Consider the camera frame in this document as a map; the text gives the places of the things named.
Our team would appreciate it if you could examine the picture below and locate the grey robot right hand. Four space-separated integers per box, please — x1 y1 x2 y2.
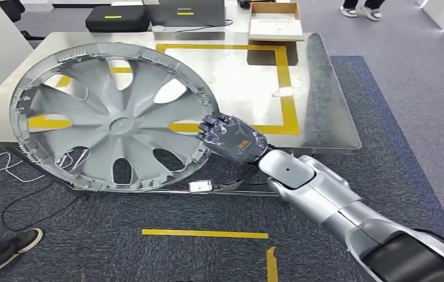
197 113 268 165

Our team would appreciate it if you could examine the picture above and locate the silver plastic hubcap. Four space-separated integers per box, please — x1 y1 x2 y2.
9 42 221 193

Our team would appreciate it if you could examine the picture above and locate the yellow workbench tape marking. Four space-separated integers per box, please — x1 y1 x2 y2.
26 43 301 136

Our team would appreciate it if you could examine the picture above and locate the stainless steel workbench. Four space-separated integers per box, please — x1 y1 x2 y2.
0 31 363 199

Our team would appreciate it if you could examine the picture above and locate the yellow floor tape strip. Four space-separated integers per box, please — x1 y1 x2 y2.
141 228 269 240

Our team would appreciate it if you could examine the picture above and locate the open cardboard box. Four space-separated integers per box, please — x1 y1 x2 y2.
248 2 305 42

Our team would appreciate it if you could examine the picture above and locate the yellow floor tape angle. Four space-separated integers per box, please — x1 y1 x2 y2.
264 246 280 282

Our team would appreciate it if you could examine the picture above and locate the grey laptop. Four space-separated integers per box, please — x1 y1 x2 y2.
145 0 226 28

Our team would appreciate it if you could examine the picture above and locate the black device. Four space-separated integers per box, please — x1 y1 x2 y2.
237 0 278 9

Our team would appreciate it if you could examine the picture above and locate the black carrying case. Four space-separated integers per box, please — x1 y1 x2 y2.
85 5 151 33

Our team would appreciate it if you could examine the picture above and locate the black robot left foot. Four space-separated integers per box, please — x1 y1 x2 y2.
61 270 87 282

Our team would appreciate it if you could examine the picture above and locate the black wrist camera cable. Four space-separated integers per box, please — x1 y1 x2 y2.
212 163 271 192

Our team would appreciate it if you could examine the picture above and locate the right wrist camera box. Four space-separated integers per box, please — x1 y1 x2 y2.
188 179 215 193

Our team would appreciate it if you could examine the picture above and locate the black floor cable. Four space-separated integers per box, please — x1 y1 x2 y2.
1 180 80 233

